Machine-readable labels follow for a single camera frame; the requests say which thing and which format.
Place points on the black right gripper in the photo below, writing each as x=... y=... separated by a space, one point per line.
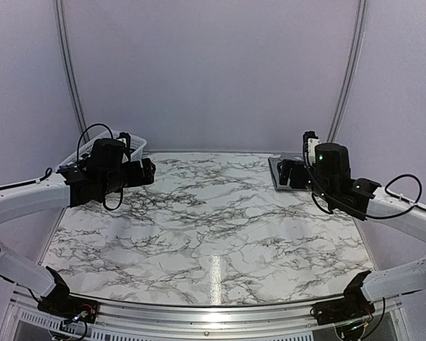
x=285 y=172

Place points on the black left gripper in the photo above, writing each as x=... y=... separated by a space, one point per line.
x=148 y=174

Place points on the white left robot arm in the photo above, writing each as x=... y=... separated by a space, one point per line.
x=69 y=187

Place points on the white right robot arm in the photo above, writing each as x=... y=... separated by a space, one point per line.
x=380 y=205

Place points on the folded grey shirt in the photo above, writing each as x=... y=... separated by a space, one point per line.
x=273 y=165

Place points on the white plastic basket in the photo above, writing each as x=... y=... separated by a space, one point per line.
x=104 y=150

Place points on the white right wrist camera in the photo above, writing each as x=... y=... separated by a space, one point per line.
x=310 y=140

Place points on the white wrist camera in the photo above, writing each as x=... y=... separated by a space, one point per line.
x=310 y=140
x=125 y=138

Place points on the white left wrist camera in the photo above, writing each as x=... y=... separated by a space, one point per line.
x=125 y=138

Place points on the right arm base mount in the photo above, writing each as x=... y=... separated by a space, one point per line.
x=339 y=310

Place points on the aluminium front frame rail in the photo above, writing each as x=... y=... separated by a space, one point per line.
x=116 y=320

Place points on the right aluminium corner post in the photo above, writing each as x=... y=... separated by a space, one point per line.
x=351 y=68

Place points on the aluminium corner post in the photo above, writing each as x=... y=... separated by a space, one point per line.
x=67 y=64
x=351 y=68

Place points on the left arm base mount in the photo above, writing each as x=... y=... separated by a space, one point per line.
x=70 y=308

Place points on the left aluminium corner post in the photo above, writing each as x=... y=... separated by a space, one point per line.
x=67 y=64

